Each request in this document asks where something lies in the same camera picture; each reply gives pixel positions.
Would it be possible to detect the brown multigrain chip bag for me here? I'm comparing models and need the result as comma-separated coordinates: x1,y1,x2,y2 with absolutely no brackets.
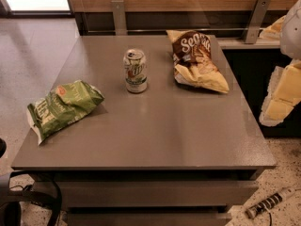
167,30,230,93

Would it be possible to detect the right metal bracket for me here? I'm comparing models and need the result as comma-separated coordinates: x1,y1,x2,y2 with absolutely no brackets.
243,0,271,44

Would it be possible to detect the left metal bracket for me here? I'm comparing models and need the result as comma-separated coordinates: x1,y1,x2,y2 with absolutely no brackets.
111,0,128,36

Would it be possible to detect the green jalapeno chip bag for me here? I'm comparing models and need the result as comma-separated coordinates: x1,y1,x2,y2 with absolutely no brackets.
26,80,104,144

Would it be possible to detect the grey drawer cabinet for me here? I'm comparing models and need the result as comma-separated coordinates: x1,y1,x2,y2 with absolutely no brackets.
12,36,276,226

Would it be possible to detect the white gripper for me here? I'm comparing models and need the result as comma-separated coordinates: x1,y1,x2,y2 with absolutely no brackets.
259,0,301,127

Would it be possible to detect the black chair base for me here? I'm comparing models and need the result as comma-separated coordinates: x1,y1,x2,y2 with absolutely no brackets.
0,171,62,226

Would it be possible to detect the metal bracket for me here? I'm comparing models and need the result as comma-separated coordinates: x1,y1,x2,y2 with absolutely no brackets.
111,0,128,36
243,0,271,44

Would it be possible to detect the white power strip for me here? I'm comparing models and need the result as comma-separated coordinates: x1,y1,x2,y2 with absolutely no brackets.
246,187,295,219

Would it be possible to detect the white soda can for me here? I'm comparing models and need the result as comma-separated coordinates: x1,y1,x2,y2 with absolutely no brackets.
123,49,147,93

